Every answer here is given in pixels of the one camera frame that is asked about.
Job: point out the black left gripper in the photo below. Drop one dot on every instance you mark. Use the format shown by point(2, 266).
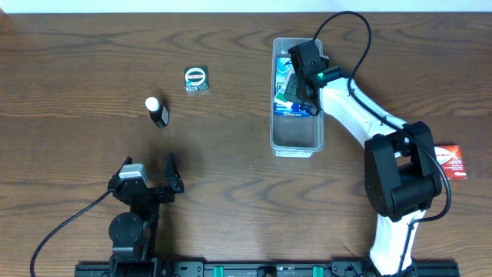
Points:
point(171, 188)

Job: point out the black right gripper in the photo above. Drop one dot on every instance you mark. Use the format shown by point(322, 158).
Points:
point(290, 88)

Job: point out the white green medicine box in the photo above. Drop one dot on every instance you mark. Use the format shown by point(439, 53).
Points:
point(280, 95)

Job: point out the blue Kool Fever box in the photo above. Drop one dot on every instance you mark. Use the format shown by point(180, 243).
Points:
point(282, 65)

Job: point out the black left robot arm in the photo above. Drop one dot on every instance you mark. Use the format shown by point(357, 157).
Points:
point(133, 233)

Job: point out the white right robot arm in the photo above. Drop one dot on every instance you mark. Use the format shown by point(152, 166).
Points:
point(401, 173)

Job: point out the clear plastic container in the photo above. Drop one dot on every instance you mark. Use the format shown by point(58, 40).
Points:
point(293, 137)

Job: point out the black bottle white cap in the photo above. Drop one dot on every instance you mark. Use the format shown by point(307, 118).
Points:
point(158, 113)

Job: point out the dark green small box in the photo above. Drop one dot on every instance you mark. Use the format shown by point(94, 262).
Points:
point(196, 78)

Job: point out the red small box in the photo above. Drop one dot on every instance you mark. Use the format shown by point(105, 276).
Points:
point(451, 160)

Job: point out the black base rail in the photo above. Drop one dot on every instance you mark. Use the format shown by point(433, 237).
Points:
point(337, 268)

